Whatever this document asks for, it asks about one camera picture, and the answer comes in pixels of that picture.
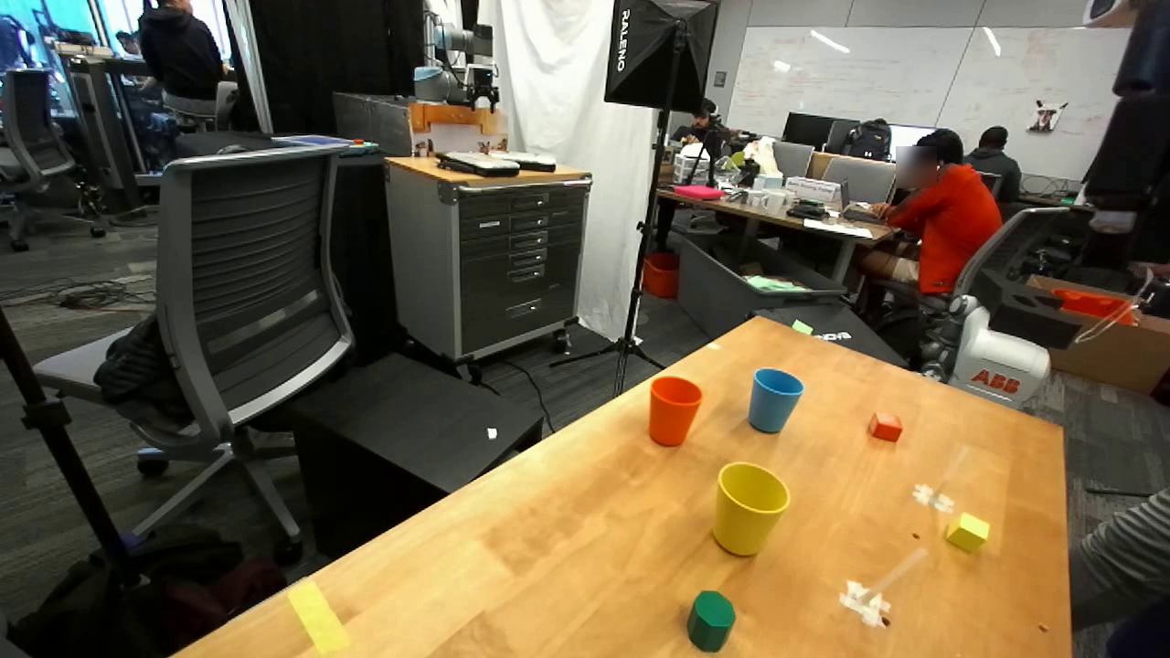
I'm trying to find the orange plastic cup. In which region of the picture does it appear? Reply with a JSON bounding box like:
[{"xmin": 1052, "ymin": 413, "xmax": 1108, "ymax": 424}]
[{"xmin": 647, "ymin": 372, "xmax": 706, "ymax": 451}]

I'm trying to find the yellow plastic cup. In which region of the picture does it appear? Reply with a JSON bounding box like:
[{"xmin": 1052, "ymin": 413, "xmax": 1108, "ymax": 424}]
[{"xmin": 710, "ymin": 456, "xmax": 794, "ymax": 562}]

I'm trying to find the white ABB robot base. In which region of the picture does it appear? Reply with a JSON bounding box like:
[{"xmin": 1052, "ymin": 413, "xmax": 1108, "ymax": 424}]
[{"xmin": 945, "ymin": 297, "xmax": 1052, "ymax": 413}]

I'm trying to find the blue plastic cup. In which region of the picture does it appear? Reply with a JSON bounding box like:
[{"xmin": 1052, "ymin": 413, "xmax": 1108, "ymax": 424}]
[{"xmin": 746, "ymin": 367, "xmax": 810, "ymax": 440}]

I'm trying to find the orange bucket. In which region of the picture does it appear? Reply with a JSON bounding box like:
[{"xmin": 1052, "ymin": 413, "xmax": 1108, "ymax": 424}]
[{"xmin": 641, "ymin": 250, "xmax": 685, "ymax": 302}]

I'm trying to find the black light stand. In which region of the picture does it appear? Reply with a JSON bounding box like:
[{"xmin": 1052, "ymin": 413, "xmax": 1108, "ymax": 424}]
[{"xmin": 551, "ymin": 106, "xmax": 678, "ymax": 370}]

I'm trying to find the grey drawer cabinet wooden top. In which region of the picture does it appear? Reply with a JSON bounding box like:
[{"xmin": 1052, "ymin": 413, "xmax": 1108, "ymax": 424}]
[{"xmin": 384, "ymin": 152, "xmax": 595, "ymax": 367}]

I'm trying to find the black low platform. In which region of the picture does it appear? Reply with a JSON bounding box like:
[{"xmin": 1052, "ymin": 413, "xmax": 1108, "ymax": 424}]
[{"xmin": 288, "ymin": 351, "xmax": 545, "ymax": 552}]

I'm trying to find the long cluttered desk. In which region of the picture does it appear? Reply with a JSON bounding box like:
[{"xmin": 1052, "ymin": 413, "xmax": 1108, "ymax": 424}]
[{"xmin": 662, "ymin": 178, "xmax": 906, "ymax": 284}]

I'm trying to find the distant seated person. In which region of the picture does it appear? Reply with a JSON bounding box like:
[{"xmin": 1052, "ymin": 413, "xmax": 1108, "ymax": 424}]
[{"xmin": 686, "ymin": 94, "xmax": 735, "ymax": 162}]

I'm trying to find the white curtain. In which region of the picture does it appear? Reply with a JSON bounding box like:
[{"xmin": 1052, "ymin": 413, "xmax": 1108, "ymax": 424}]
[{"xmin": 479, "ymin": 0, "xmax": 662, "ymax": 342}]

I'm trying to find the black softbox light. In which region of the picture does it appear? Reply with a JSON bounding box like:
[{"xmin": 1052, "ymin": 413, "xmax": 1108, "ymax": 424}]
[{"xmin": 605, "ymin": 0, "xmax": 725, "ymax": 117}]

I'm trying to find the grey machine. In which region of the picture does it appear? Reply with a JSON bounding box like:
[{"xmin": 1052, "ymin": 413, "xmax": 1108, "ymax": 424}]
[{"xmin": 412, "ymin": 13, "xmax": 504, "ymax": 114}]

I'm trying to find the red cube block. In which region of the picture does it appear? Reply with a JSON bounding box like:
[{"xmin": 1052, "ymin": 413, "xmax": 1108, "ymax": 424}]
[{"xmin": 863, "ymin": 409, "xmax": 906, "ymax": 446}]

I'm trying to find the green cylinder block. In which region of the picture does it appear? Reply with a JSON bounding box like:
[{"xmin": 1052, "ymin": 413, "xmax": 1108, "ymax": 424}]
[{"xmin": 685, "ymin": 590, "xmax": 740, "ymax": 653}]

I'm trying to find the grey mesh office chair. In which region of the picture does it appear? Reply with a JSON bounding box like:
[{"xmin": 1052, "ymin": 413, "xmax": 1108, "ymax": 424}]
[{"xmin": 31, "ymin": 135, "xmax": 384, "ymax": 552}]

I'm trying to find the black curtain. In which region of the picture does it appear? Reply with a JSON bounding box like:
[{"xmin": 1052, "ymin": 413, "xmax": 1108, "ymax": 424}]
[{"xmin": 250, "ymin": 0, "xmax": 430, "ymax": 138}]

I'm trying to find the white tape patch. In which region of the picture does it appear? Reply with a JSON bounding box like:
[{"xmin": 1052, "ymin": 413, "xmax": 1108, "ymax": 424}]
[
  {"xmin": 911, "ymin": 482, "xmax": 957, "ymax": 517},
  {"xmin": 836, "ymin": 579, "xmax": 891, "ymax": 634}
]

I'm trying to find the person in orange shirt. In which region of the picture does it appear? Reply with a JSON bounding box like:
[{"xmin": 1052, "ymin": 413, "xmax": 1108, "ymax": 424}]
[{"xmin": 872, "ymin": 123, "xmax": 1006, "ymax": 302}]

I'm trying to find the yellow tape strip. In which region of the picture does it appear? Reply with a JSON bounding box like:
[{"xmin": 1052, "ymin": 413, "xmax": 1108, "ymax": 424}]
[{"xmin": 287, "ymin": 579, "xmax": 354, "ymax": 658}]

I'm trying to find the grey black office chair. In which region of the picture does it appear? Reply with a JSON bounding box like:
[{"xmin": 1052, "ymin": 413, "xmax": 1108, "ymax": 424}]
[{"xmin": 946, "ymin": 202, "xmax": 1083, "ymax": 320}]

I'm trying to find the yellow cube block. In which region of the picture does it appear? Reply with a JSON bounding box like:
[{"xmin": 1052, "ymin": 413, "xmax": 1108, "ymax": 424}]
[{"xmin": 945, "ymin": 508, "xmax": 996, "ymax": 558}]

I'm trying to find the person in dark green top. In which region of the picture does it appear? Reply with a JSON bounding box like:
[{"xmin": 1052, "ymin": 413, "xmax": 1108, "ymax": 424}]
[{"xmin": 964, "ymin": 123, "xmax": 1023, "ymax": 203}]

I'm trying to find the dark bundle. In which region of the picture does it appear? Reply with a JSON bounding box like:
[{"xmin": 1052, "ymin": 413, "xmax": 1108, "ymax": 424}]
[{"xmin": 92, "ymin": 313, "xmax": 198, "ymax": 430}]

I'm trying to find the red tool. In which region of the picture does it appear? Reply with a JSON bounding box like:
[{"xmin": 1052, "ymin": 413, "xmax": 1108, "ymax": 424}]
[{"xmin": 1052, "ymin": 284, "xmax": 1145, "ymax": 325}]

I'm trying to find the dark floor bag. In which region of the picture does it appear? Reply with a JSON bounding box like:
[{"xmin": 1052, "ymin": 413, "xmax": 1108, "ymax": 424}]
[{"xmin": 12, "ymin": 523, "xmax": 296, "ymax": 658}]

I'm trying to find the large cardboard box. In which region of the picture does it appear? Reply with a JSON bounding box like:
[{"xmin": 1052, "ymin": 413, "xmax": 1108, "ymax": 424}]
[{"xmin": 1019, "ymin": 269, "xmax": 1170, "ymax": 397}]

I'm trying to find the black tripod stand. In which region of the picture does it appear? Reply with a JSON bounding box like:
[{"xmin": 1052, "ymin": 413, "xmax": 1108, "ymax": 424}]
[{"xmin": 0, "ymin": 307, "xmax": 140, "ymax": 579}]

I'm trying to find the standing person in black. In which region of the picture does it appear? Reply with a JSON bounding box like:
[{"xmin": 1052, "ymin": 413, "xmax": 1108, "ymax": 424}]
[{"xmin": 1076, "ymin": 0, "xmax": 1170, "ymax": 269}]

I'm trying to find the person with grey sleeve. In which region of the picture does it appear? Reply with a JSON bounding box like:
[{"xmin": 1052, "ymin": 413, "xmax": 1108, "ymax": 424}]
[{"xmin": 1073, "ymin": 486, "xmax": 1170, "ymax": 658}]

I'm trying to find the grey swivel chair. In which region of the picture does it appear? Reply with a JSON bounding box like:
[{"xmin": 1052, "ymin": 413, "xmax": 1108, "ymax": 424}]
[{"xmin": 0, "ymin": 66, "xmax": 79, "ymax": 252}]

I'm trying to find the wall whiteboard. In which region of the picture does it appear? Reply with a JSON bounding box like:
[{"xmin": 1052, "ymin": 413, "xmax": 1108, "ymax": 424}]
[{"xmin": 729, "ymin": 24, "xmax": 1130, "ymax": 186}]

